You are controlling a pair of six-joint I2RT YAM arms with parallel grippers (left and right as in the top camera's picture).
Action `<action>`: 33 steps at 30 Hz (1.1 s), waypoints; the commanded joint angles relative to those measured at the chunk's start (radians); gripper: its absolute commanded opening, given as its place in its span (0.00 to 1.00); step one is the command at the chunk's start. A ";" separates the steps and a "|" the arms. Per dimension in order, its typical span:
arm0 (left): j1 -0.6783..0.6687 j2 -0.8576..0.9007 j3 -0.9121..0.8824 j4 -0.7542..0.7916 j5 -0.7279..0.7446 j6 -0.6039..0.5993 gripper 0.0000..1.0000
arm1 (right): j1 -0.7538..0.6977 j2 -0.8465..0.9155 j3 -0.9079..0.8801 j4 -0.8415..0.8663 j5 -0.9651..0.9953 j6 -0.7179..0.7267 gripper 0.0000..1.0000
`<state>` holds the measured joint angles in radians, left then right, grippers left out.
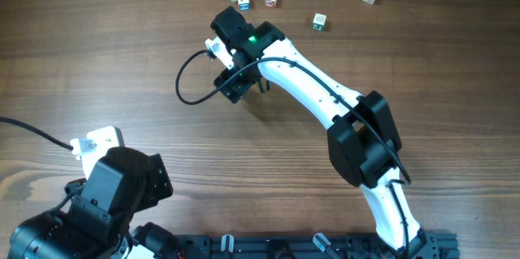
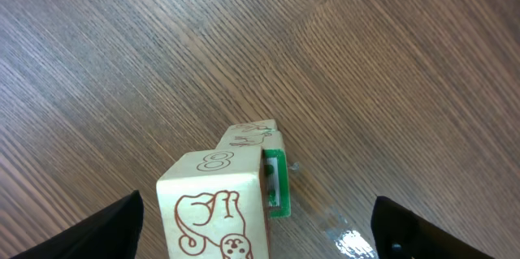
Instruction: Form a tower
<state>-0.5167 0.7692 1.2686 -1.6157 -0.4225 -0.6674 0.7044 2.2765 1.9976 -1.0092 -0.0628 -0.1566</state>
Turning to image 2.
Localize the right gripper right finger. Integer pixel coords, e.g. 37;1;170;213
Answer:
370;196;492;259

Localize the green V letter block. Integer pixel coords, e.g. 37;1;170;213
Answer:
226;119;278;134

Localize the green N letter block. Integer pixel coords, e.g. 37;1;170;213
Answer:
214;129;293;219

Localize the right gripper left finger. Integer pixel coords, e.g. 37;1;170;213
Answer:
13;190;144;259

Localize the white block green bottom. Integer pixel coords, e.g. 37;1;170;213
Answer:
156;146;270;259

